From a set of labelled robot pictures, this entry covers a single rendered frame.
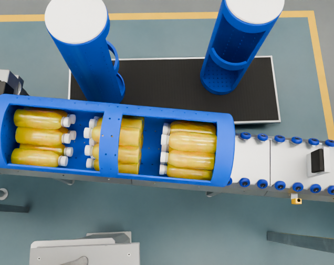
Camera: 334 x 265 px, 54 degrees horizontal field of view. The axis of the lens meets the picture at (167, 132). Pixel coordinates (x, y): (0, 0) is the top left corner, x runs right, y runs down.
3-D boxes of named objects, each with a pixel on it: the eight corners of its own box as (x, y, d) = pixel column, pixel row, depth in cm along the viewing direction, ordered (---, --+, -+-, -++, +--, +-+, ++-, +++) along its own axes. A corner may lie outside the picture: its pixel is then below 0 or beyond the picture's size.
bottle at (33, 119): (12, 128, 124) (62, 132, 124) (12, 109, 122) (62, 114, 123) (21, 124, 131) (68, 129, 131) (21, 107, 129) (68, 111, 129)
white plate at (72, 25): (75, 54, 142) (76, 55, 143) (119, 13, 147) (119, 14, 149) (31, 17, 146) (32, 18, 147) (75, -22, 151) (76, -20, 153)
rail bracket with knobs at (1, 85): (11, 108, 149) (1, 100, 139) (-4, 106, 149) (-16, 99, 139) (16, 88, 151) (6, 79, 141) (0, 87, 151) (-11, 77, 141)
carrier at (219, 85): (198, 59, 241) (200, 95, 234) (222, -28, 156) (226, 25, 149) (237, 59, 242) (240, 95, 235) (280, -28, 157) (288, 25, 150)
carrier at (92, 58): (105, 117, 227) (133, 89, 233) (76, 57, 143) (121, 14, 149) (76, 91, 231) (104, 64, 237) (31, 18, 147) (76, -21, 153)
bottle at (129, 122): (143, 120, 131) (97, 116, 131) (142, 118, 124) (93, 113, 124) (141, 138, 130) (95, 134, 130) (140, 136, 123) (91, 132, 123)
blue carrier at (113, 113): (219, 192, 136) (235, 179, 109) (8, 174, 135) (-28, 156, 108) (220, 128, 145) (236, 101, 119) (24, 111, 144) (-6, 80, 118)
